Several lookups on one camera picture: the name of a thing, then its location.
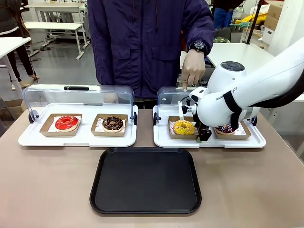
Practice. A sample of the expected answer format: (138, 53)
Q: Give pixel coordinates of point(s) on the black slanted pole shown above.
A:
(251, 28)

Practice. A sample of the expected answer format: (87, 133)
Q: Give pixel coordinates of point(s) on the white table with frame legs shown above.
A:
(52, 25)

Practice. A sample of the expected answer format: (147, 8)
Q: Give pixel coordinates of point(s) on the yellow sprinkled donut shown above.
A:
(178, 128)

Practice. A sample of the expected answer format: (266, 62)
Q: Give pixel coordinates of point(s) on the colourful patterned cushion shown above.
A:
(223, 40)

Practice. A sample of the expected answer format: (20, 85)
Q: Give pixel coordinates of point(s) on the person left forearm navy sleeve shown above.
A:
(204, 35)

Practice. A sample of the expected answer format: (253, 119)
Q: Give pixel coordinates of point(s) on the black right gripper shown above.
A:
(196, 121)

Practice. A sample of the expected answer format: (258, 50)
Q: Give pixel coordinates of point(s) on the clear dome display lid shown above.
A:
(166, 99)
(78, 96)

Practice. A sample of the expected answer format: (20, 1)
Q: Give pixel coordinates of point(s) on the white table with round leg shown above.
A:
(12, 45)

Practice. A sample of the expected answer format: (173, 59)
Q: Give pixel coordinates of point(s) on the yellow bag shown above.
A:
(259, 17)

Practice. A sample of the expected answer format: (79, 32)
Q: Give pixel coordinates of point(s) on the brown cardboard food boat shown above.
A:
(173, 136)
(245, 135)
(45, 130)
(94, 133)

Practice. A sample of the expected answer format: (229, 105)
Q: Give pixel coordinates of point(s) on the person right hand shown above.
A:
(111, 98)

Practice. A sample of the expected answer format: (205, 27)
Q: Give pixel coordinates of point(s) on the black wristwatch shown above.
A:
(198, 45)

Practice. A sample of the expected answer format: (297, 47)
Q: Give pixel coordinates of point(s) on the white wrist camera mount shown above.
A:
(181, 111)

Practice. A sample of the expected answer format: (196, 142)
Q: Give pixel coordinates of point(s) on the dark purple striped donut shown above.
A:
(223, 129)

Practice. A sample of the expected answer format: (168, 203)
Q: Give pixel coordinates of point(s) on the brown cardboard box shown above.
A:
(273, 14)

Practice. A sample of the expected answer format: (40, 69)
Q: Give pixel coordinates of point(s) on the bystander in dark clothes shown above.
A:
(7, 21)

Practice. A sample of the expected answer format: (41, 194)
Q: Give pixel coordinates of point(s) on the red glazed donut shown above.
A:
(59, 124)

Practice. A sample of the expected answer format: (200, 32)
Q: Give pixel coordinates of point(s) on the white storage box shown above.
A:
(268, 34)

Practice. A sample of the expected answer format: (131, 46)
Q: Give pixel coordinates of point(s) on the white printed paper liner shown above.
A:
(51, 129)
(241, 129)
(171, 125)
(98, 128)

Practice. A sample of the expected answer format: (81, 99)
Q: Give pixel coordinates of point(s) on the large white work table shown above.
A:
(237, 52)

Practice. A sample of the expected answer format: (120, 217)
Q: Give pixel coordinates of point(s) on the black plastic serving tray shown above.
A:
(145, 183)

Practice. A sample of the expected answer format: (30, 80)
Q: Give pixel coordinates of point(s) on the white display tray base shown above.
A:
(180, 144)
(85, 140)

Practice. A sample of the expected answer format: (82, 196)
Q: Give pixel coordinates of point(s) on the chocolate donut with sprinkles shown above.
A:
(107, 126)

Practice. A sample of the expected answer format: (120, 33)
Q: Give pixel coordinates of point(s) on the person left hand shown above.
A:
(193, 69)

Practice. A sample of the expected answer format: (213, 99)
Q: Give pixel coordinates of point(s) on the long white workbench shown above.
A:
(59, 5)

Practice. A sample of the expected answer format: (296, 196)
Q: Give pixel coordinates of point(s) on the person torso navy jacket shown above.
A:
(133, 47)

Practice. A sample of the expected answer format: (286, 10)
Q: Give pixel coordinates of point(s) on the bystander in blue top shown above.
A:
(223, 16)

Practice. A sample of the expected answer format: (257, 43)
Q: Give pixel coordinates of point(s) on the green duster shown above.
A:
(240, 24)

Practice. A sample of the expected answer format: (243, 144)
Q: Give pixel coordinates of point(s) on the person right forearm navy sleeve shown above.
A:
(102, 69)

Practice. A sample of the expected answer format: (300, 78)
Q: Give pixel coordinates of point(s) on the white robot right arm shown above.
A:
(249, 83)

